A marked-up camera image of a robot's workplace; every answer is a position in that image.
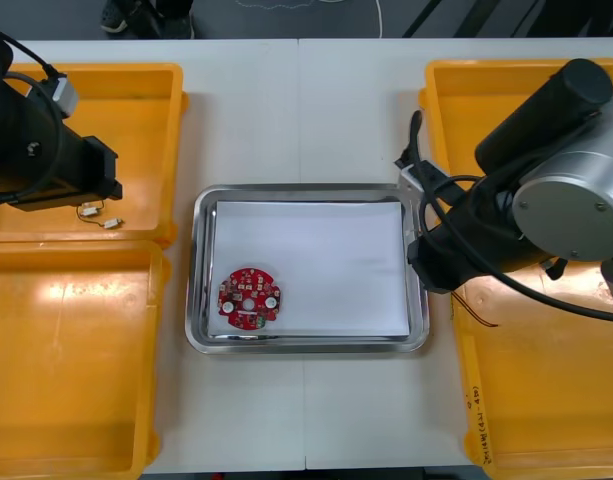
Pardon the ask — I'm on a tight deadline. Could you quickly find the steel tray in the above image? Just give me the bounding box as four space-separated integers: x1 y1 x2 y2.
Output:
184 182 431 356

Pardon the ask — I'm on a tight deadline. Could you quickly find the person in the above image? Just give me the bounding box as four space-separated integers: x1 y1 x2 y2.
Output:
100 0 195 40

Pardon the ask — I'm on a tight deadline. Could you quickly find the red green-yellow wire harness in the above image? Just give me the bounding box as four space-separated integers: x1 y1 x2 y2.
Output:
450 292 502 330

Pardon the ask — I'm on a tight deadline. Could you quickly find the white sheet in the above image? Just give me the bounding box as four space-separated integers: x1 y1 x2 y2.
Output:
209 199 413 339

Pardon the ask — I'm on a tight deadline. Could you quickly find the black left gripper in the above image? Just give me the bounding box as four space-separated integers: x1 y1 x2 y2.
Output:
8 130 124 214

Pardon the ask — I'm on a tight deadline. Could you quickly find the round red circuit board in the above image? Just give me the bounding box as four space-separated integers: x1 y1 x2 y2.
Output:
216 266 286 332

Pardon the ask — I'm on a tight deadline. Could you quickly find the black metal frame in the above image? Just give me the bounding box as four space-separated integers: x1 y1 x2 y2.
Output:
403 0 613 39

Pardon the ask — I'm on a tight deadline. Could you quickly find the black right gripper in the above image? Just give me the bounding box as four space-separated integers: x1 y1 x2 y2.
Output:
407 234 466 296

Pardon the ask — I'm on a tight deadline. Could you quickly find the yellow-orange plastic bin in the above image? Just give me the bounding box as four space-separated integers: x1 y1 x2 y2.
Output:
0 62 190 249
448 257 613 480
418 57 613 241
0 239 173 476

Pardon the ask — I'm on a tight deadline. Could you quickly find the small metal solenoid with cable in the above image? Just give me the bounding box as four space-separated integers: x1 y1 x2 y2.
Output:
76 199 126 230

